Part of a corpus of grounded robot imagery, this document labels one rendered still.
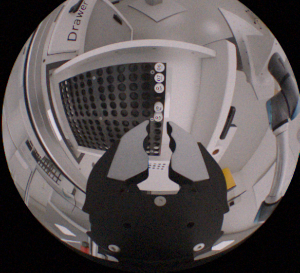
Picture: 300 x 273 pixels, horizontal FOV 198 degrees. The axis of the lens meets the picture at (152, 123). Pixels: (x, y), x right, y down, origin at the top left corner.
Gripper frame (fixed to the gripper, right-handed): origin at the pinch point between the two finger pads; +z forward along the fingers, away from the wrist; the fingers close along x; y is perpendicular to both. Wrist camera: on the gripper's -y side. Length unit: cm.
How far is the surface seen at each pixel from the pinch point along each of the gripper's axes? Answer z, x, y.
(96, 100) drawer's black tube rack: 3.7, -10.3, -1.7
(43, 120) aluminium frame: -2.5, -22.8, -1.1
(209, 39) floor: 94, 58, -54
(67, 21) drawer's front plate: 4.2, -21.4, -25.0
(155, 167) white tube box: 13.9, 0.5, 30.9
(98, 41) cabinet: 27.7, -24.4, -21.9
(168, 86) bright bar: 8.9, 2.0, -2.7
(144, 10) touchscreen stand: 91, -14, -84
